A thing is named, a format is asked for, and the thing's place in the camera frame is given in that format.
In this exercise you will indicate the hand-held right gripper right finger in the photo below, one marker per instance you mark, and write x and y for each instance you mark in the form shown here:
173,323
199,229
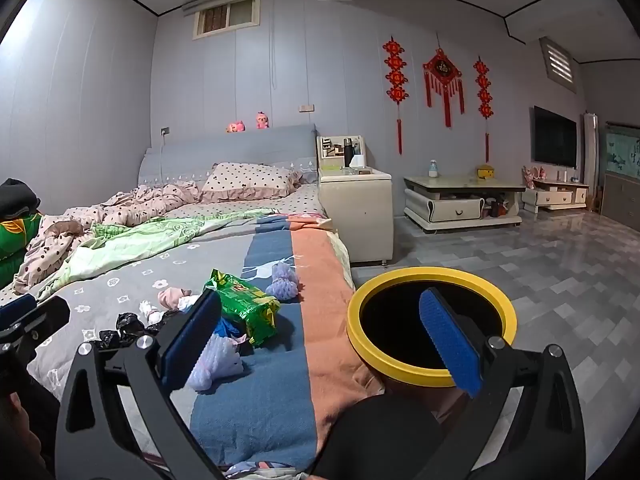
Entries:
450,340

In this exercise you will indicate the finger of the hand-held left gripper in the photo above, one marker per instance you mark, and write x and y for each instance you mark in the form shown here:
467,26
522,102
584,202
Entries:
17,307
47,317

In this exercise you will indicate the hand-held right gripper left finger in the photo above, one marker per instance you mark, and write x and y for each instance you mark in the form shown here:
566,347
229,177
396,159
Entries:
192,340

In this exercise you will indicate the blue rubber glove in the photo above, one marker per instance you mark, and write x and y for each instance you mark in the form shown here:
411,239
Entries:
230,329

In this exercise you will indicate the green snack packet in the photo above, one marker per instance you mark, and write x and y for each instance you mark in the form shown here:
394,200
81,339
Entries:
245,305

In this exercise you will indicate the black plastic bag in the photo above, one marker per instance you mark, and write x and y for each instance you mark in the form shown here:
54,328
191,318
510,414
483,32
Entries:
129,322
110,339

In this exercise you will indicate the yellow rimmed trash bin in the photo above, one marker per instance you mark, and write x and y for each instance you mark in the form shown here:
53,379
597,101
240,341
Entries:
365,340

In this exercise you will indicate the grey blue orange deer blanket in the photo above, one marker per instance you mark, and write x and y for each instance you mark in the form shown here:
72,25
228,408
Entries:
280,400

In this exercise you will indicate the green patterned quilt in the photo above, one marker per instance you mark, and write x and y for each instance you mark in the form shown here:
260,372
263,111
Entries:
150,240

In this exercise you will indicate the black folded clothing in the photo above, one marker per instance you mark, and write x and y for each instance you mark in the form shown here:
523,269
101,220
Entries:
17,197

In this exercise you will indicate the dark cloth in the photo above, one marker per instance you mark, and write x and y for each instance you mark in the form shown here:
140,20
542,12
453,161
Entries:
380,440

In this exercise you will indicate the cream coffee table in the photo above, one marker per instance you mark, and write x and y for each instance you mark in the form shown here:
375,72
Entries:
460,205

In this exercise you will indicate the pink dotted quilt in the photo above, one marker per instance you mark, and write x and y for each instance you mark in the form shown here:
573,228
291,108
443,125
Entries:
135,205

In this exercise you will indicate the cream nightstand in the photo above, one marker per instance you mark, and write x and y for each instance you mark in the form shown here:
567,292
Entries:
355,215

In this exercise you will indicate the pink dotted pillow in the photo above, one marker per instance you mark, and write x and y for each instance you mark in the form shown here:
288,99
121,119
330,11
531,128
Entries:
250,180

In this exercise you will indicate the dotted bed sheet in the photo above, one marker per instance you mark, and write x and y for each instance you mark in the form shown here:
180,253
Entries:
295,202

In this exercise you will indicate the baby bottle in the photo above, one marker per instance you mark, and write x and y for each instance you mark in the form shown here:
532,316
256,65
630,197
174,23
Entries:
433,169

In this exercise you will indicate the cream television stand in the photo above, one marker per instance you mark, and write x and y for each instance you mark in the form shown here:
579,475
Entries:
555,197

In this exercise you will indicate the pink ornament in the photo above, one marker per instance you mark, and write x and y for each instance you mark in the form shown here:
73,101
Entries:
532,176

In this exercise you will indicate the grey upholstered bed headboard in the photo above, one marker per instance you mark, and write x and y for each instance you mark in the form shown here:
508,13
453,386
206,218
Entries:
225,152

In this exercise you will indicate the white tissue box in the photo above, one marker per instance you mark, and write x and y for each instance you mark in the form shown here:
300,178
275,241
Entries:
360,161

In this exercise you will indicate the black thermos bottle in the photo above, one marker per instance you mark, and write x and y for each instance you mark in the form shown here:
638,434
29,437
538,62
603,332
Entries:
348,152

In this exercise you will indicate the pink plush toy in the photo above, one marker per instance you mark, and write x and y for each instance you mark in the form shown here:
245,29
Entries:
262,120
235,127

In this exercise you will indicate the grey cabinet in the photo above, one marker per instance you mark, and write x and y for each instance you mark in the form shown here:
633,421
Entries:
622,200

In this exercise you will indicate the white standing air conditioner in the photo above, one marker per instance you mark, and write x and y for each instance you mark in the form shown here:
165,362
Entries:
590,155

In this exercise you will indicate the long red knot decoration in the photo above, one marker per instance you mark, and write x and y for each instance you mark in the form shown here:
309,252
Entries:
396,77
483,90

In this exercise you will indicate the fish tank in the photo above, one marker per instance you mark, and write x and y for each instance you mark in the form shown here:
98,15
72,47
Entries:
625,152

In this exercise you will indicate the red diamond knot decoration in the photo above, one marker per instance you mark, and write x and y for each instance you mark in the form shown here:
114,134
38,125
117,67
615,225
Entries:
442,70

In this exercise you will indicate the louvred vent window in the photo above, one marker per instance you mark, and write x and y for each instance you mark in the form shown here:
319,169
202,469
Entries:
557,65

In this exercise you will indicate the wall mounted television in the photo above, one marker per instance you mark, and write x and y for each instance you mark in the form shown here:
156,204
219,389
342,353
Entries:
555,137

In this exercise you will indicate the small wall window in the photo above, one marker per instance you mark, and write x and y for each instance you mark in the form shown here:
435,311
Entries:
227,17

